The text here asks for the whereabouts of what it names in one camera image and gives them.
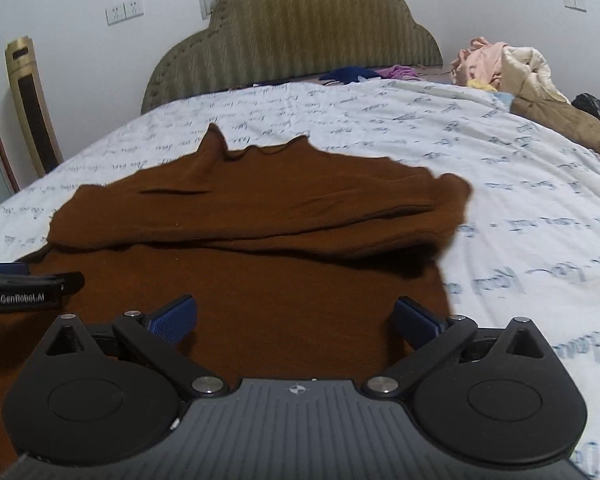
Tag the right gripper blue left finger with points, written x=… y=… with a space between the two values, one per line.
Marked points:
x=151 y=339

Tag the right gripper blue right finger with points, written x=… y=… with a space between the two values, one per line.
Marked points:
x=434 y=341

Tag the brown knit sweater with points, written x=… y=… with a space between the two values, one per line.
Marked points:
x=294 y=256

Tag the white script-print bed sheet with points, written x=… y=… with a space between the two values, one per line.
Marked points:
x=530 y=244

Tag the gold tower fan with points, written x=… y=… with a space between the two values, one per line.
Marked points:
x=31 y=107

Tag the light blue garment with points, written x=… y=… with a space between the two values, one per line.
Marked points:
x=504 y=97

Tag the purple garment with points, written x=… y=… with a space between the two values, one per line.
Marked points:
x=399 y=72

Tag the navy blue garment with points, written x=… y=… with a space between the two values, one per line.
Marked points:
x=348 y=75

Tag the pink crumpled garment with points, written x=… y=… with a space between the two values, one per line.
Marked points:
x=481 y=62

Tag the beige tan jacket pile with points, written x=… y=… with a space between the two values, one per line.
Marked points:
x=526 y=76

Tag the olive striped padded headboard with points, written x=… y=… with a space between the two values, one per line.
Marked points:
x=252 y=41

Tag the white double wall socket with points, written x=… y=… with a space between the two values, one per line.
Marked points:
x=123 y=11

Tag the white wall switch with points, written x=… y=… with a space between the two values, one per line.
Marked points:
x=577 y=5

